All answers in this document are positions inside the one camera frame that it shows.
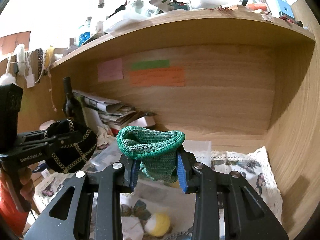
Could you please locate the green knitted item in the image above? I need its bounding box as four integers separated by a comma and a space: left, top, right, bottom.
117, 126, 185, 183

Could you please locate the dark wine bottle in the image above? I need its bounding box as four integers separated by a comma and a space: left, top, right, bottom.
63, 77, 86, 125

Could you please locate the person's left hand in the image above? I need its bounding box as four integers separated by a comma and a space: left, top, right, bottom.
1, 167, 35, 213

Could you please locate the butterfly print cloth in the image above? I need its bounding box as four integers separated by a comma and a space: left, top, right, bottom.
32, 127, 284, 240

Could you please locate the green paper strip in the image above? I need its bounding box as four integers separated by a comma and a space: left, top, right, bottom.
131, 60, 170, 71

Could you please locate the pink paper note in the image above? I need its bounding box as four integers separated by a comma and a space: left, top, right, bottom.
97, 58, 123, 82

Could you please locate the stack of papers and books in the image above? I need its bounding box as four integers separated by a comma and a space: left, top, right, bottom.
73, 90, 156, 134

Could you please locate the wooden shelf board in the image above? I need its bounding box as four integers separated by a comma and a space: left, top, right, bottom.
51, 9, 315, 68

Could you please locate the yellow white plush ball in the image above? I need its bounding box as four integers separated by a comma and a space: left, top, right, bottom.
144, 213, 171, 237

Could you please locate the clear plastic storage box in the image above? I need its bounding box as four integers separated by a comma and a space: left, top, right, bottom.
88, 140, 212, 239

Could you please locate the black patterned pouch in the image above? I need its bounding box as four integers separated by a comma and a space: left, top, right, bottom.
44, 119, 97, 173

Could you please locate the orange paper note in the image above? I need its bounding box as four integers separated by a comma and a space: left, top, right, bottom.
130, 67, 185, 87

